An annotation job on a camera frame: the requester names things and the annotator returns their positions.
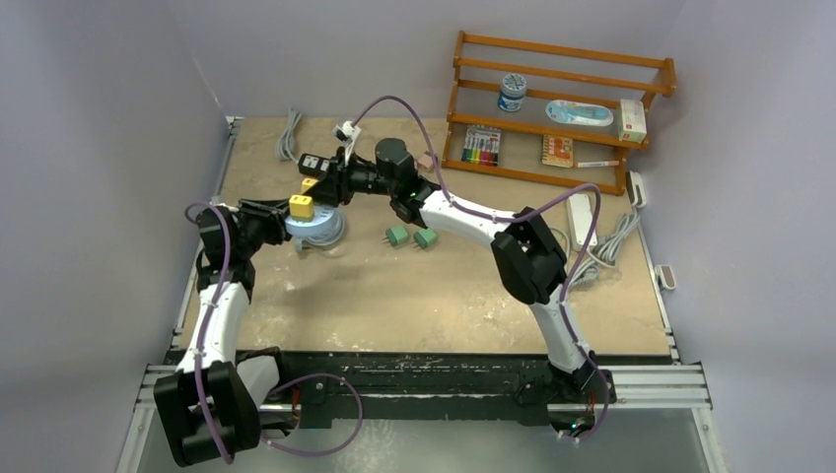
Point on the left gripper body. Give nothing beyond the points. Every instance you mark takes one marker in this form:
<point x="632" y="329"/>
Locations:
<point x="255" y="231"/>

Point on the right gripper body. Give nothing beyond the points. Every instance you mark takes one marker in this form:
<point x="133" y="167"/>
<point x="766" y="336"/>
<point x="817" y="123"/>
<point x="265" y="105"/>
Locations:
<point x="361" y="178"/>

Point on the yellow charger plug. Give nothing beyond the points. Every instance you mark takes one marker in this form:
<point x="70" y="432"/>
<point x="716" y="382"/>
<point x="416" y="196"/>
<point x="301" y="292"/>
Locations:
<point x="307" y="184"/>
<point x="301" y="207"/>

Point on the black power strip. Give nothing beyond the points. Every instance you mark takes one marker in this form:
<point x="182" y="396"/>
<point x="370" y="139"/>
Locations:
<point x="316" y="166"/>

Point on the round white socket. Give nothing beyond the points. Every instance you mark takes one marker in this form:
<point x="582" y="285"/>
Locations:
<point x="325" y="229"/>

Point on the green plug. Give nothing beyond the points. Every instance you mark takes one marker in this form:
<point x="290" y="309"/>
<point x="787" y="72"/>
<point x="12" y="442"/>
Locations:
<point x="425" y="238"/>

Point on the white power strip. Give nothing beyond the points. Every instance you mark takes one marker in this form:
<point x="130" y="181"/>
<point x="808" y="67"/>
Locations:
<point x="579" y="213"/>

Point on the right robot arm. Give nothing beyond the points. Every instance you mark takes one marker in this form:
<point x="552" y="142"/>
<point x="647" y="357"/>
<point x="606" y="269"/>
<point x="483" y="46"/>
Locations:
<point x="529" y="260"/>

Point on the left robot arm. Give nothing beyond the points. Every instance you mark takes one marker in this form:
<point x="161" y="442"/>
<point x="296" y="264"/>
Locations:
<point x="208" y="406"/>

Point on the marker pen set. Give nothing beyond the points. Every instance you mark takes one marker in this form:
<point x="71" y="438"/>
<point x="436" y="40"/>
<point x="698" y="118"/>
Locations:
<point x="481" y="145"/>

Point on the blue white jar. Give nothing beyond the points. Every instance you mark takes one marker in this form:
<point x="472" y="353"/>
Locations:
<point x="513" y="89"/>

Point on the small orange notebook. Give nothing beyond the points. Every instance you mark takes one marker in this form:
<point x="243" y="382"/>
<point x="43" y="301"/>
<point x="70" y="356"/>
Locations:
<point x="557" y="151"/>

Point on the wooden shelf rack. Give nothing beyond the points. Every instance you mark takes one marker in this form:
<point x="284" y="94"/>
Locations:
<point x="553" y="72"/>

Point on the white pen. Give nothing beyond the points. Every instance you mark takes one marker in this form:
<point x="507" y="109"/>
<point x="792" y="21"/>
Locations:
<point x="597" y="164"/>

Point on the blue oval package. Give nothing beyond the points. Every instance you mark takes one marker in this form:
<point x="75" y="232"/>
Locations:
<point x="579" y="113"/>

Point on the white red box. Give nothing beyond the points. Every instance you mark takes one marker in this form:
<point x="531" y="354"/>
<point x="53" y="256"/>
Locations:
<point x="632" y="124"/>

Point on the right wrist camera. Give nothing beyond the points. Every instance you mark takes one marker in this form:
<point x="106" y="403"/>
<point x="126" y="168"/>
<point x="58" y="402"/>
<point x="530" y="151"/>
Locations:
<point x="347" y="134"/>

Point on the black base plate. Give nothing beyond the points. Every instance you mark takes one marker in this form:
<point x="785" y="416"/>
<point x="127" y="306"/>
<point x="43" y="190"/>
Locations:
<point x="320" y="387"/>

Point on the white wall clip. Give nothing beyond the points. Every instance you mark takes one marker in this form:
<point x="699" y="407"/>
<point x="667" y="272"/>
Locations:
<point x="665" y="277"/>
<point x="636" y="189"/>

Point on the lower white wall clip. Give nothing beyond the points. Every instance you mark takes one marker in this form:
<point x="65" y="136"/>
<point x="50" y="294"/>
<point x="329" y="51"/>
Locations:
<point x="665" y="277"/>

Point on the aluminium rail frame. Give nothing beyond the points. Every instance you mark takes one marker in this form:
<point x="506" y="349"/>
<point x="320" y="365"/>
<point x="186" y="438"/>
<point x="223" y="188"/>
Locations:
<point x="647" y="387"/>

